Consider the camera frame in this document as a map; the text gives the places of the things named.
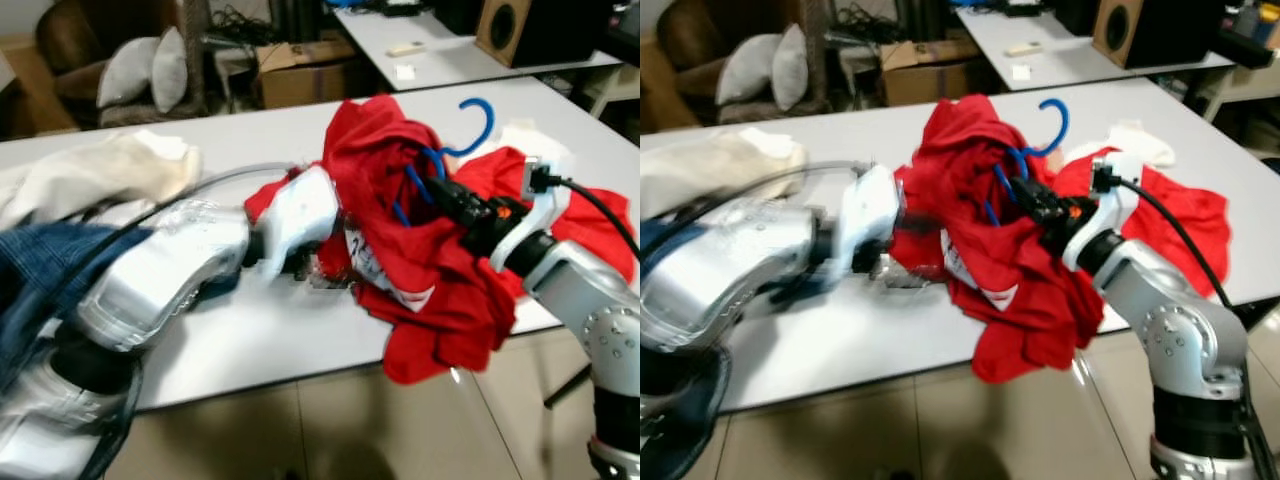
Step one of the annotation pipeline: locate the black table leg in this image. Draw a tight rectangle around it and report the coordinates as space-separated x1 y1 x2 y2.
543 365 593 409

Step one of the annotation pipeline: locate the brown armchair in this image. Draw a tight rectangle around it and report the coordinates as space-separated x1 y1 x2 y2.
35 0 211 126
655 0 831 126

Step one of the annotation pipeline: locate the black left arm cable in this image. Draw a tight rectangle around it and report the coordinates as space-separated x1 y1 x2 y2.
640 158 873 256
20 160 301 331

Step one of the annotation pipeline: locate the wooden black speaker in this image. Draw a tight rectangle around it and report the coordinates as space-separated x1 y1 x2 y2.
1092 0 1231 69
475 0 616 69

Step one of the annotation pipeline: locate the red shirt with white print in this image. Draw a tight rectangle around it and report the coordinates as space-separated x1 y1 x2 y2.
893 95 1106 386
320 95 526 386

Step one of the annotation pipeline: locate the brown cardboard box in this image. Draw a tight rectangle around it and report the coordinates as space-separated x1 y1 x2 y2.
255 40 361 109
880 40 976 107

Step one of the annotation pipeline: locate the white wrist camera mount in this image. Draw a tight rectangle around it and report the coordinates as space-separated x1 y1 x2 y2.
255 165 341 281
838 163 906 281
1060 150 1146 273
488 155 573 273

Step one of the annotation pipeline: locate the plain red shirt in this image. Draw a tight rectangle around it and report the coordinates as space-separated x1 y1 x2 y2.
1050 145 1233 301
455 145 641 286

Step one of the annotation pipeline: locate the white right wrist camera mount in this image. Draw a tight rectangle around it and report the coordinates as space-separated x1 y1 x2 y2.
488 155 573 273
1060 150 1146 273

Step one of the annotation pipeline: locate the grey pillow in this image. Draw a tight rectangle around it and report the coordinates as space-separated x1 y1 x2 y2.
715 34 781 107
772 24 813 113
97 36 161 109
150 26 191 114

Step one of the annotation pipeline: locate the blue clothes hanger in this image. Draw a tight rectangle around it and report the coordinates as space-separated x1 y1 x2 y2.
390 97 498 229
982 97 1071 229

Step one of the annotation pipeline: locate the small white garment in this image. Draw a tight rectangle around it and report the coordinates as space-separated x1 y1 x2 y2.
495 118 576 181
1065 118 1179 171

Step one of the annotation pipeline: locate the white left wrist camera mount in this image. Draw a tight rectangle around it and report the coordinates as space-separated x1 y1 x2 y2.
838 163 906 281
255 165 341 281

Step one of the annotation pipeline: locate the white side table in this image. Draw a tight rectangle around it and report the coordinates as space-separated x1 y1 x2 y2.
330 5 623 93
955 5 1236 93

